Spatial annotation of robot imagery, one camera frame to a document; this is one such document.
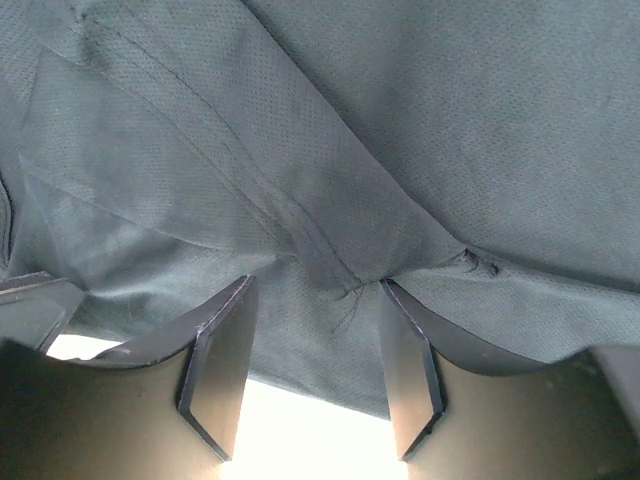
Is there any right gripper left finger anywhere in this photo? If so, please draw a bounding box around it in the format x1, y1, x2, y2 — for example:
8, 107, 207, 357
1, 274, 258, 479

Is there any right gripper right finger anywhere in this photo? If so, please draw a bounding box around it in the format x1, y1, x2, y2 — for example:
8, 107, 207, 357
378, 280, 639, 479

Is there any black t shirt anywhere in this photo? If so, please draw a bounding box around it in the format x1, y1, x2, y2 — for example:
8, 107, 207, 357
1, 1, 639, 416

